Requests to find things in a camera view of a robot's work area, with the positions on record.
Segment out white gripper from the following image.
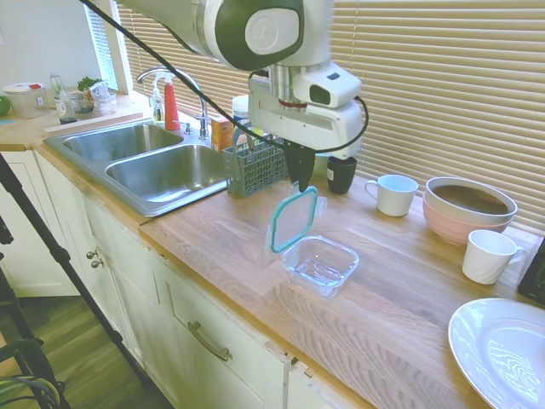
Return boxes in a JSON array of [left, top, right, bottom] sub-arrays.
[[249, 76, 365, 193]]

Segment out clear lid with teal seal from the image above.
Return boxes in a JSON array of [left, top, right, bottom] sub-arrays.
[[264, 181, 329, 256]]

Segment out square glass food container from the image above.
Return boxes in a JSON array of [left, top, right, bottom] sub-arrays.
[[280, 235, 360, 298]]

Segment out clear plastic food package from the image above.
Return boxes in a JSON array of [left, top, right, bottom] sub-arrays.
[[87, 83, 118, 116]]

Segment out plastic tub with white lid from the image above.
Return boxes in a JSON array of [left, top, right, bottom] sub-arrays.
[[3, 81, 47, 119]]

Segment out black cup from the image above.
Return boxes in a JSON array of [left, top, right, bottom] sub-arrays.
[[326, 156, 358, 195]]

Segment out grey plastic cutlery basket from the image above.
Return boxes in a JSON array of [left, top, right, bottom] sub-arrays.
[[223, 130, 289, 199]]

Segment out white wipes canister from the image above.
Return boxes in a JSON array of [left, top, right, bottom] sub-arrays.
[[232, 94, 252, 141]]

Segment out orange cardboard box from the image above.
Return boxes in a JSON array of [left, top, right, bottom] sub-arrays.
[[211, 117, 234, 153]]

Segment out white smooth mug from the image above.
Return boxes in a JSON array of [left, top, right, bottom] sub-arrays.
[[365, 174, 420, 217]]

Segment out chrome arched faucet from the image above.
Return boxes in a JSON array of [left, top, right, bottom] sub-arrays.
[[135, 66, 212, 141]]

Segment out beige window blind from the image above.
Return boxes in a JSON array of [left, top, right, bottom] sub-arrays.
[[310, 0, 545, 235], [114, 0, 295, 129]]

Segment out stainless steel double sink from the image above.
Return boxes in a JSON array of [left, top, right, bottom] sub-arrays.
[[42, 123, 233, 218]]

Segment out red spray bottle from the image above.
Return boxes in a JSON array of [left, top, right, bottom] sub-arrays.
[[152, 71, 182, 132]]

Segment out grey bowl with dark inside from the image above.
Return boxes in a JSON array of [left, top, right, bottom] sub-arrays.
[[425, 176, 519, 226]]

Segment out clear soap dispenser bottle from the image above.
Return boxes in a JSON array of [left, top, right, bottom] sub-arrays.
[[148, 80, 166, 124]]

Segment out pink bowl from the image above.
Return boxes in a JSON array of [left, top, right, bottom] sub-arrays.
[[422, 191, 516, 245]]

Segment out white kitchen cabinet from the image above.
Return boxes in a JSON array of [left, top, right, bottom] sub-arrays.
[[0, 148, 376, 409]]

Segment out white ribbed mug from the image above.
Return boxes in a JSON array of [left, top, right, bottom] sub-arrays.
[[462, 229, 528, 285]]

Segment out wooden cutting board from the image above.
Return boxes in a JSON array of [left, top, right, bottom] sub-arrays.
[[42, 111, 144, 134]]

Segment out narrow white window blind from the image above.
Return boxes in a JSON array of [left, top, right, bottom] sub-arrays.
[[83, 0, 118, 90]]

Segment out green leafy herbs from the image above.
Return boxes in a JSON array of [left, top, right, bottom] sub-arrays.
[[76, 75, 103, 93]]

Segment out clear glass bottle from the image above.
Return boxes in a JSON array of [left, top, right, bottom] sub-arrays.
[[49, 72, 65, 110]]

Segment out black appliance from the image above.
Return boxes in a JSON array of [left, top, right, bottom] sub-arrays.
[[517, 238, 545, 306]]

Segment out black tripod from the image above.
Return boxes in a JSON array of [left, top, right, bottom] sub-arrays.
[[0, 153, 150, 409]]

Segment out large white plate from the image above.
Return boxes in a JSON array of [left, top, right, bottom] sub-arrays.
[[448, 297, 545, 409]]

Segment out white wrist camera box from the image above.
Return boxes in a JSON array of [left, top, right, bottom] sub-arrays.
[[293, 61, 362, 108]]

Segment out metal bar cabinet handle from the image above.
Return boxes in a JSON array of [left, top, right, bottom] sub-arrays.
[[187, 321, 233, 363]]

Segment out green and black cable bundle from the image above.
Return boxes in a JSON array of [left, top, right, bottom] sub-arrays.
[[0, 374, 65, 408]]

